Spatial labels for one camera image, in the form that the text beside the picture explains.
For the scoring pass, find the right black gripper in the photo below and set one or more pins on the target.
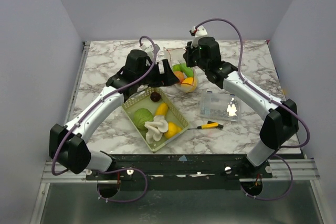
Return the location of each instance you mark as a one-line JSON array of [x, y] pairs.
[[189, 55]]

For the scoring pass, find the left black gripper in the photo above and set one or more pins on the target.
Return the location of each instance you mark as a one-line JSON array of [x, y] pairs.
[[168, 78]]

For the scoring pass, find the peach fruit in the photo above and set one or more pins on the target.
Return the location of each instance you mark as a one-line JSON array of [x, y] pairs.
[[180, 76]]

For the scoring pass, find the light green pepper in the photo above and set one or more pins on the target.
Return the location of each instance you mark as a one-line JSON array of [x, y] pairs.
[[177, 67]]

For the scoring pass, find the green bitter cucumber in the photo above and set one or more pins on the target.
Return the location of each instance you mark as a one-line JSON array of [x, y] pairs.
[[188, 71]]

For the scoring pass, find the clear zip bag orange zipper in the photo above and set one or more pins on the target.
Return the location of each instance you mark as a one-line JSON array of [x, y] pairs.
[[187, 77]]

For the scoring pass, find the orange fruit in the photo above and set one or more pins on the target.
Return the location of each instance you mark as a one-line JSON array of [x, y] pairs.
[[189, 84]]

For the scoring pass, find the yellow squash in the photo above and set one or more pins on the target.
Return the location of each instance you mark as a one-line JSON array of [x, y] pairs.
[[162, 109]]

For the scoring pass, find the green perforated plastic basket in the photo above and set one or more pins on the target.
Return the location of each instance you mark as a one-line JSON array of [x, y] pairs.
[[142, 100]]

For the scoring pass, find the green cabbage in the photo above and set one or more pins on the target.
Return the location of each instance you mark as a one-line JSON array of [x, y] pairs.
[[141, 116]]

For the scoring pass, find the yellow lemon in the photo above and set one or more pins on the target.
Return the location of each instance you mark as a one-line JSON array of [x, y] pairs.
[[173, 129]]

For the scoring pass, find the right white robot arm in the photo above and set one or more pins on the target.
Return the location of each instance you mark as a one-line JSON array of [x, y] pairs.
[[279, 121]]

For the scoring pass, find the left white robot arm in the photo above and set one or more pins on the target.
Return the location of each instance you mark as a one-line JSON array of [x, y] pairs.
[[68, 143]]

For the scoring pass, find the dark red plum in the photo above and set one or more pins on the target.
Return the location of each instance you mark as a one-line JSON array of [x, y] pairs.
[[155, 97]]

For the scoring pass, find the white mushroom cluster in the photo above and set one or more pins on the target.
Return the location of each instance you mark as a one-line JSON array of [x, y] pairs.
[[156, 129]]

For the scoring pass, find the clear plastic parts box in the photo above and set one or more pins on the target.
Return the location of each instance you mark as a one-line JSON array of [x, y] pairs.
[[220, 106]]

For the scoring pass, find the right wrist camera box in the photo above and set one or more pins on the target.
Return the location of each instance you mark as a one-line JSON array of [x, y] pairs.
[[197, 33]]

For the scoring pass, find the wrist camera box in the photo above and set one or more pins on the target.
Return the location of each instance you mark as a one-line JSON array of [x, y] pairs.
[[197, 33], [150, 50]]

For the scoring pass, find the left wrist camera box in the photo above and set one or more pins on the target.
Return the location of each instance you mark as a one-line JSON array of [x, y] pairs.
[[150, 50]]

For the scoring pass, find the yellow handled screwdriver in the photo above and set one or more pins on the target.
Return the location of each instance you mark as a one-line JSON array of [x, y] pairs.
[[209, 125]]

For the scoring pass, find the black mounting rail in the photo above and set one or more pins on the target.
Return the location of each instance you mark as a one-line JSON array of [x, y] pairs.
[[179, 172]]

